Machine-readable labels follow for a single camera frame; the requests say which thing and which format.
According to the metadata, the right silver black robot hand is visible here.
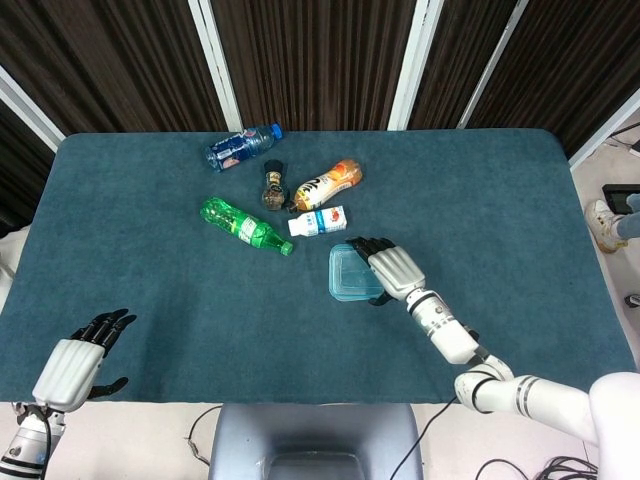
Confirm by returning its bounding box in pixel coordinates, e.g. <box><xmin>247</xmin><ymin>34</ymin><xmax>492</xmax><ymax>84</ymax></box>
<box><xmin>344</xmin><ymin>236</ymin><xmax>427</xmax><ymax>306</ymax></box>

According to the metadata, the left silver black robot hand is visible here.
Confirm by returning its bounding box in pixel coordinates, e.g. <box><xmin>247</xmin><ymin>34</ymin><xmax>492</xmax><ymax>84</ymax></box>
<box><xmin>32</xmin><ymin>308</ymin><xmax>138</xmax><ymax>414</ymax></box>

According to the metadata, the teal container lid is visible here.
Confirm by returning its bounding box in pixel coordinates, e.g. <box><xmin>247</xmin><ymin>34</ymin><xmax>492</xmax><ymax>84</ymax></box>
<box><xmin>327</xmin><ymin>243</ymin><xmax>386</xmax><ymax>304</ymax></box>

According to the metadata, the white milk bottle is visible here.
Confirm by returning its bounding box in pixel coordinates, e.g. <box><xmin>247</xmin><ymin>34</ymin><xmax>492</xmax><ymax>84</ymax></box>
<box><xmin>287</xmin><ymin>205</ymin><xmax>349</xmax><ymax>238</ymax></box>

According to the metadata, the orange drink bottle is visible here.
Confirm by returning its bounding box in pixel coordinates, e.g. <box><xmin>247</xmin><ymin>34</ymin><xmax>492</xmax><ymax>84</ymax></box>
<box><xmin>284</xmin><ymin>158</ymin><xmax>364</xmax><ymax>213</ymax></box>

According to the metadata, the white rounded object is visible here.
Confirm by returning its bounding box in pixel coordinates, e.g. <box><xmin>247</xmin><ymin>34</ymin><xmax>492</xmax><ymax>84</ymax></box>
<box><xmin>0</xmin><ymin>224</ymin><xmax>27</xmax><ymax>282</ymax></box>

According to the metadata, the teal velvet table cloth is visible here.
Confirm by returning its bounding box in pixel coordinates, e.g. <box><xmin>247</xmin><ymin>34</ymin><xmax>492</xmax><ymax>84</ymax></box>
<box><xmin>0</xmin><ymin>128</ymin><xmax>640</xmax><ymax>405</ymax></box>

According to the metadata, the small glass pepper grinder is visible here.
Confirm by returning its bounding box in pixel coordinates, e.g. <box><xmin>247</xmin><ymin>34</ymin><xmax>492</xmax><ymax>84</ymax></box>
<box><xmin>259</xmin><ymin>158</ymin><xmax>290</xmax><ymax>212</ymax></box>

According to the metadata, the green soda bottle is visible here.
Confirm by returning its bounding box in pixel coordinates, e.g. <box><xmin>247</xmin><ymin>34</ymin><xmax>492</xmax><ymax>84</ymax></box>
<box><xmin>199</xmin><ymin>195</ymin><xmax>295</xmax><ymax>257</ymax></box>

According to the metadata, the grey robot torso base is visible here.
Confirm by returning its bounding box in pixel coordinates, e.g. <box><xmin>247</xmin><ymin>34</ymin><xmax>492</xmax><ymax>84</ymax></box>
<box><xmin>208</xmin><ymin>402</ymin><xmax>425</xmax><ymax>480</ymax></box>

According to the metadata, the blue label water bottle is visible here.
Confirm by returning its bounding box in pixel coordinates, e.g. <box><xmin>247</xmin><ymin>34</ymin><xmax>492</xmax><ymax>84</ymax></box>
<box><xmin>203</xmin><ymin>122</ymin><xmax>285</xmax><ymax>174</ymax></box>

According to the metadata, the white sneaker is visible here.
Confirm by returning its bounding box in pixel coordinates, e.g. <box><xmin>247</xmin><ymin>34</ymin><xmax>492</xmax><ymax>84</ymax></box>
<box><xmin>584</xmin><ymin>199</ymin><xmax>630</xmax><ymax>254</ymax></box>

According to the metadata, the black tablet device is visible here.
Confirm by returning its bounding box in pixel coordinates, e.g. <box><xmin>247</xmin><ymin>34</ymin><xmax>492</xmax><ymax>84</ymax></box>
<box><xmin>602</xmin><ymin>183</ymin><xmax>640</xmax><ymax>216</ymax></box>

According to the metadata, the blue jeans leg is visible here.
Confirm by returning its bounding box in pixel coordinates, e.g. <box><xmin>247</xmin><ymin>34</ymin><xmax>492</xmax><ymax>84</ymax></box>
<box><xmin>615</xmin><ymin>193</ymin><xmax>640</xmax><ymax>241</ymax></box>

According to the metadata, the thin black floor cable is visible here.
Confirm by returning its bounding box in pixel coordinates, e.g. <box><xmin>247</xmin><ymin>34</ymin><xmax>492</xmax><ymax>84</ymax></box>
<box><xmin>185</xmin><ymin>404</ymin><xmax>224</xmax><ymax>466</ymax></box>

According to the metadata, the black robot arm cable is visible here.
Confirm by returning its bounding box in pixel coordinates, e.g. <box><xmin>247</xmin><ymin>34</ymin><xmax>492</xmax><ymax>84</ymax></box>
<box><xmin>390</xmin><ymin>394</ymin><xmax>459</xmax><ymax>480</ymax></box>

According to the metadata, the white partition post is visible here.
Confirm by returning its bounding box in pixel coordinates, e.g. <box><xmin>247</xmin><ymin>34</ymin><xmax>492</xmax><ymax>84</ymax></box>
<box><xmin>187</xmin><ymin>0</ymin><xmax>245</xmax><ymax>133</ymax></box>
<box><xmin>0</xmin><ymin>64</ymin><xmax>66</xmax><ymax>154</ymax></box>
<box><xmin>457</xmin><ymin>0</ymin><xmax>530</xmax><ymax>130</ymax></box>
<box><xmin>387</xmin><ymin>0</ymin><xmax>445</xmax><ymax>132</ymax></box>
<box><xmin>568</xmin><ymin>87</ymin><xmax>640</xmax><ymax>171</ymax></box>

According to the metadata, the black floor cable bundle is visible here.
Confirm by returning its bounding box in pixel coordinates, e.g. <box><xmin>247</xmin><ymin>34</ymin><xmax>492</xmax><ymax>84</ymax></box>
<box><xmin>474</xmin><ymin>454</ymin><xmax>601</xmax><ymax>480</ymax></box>

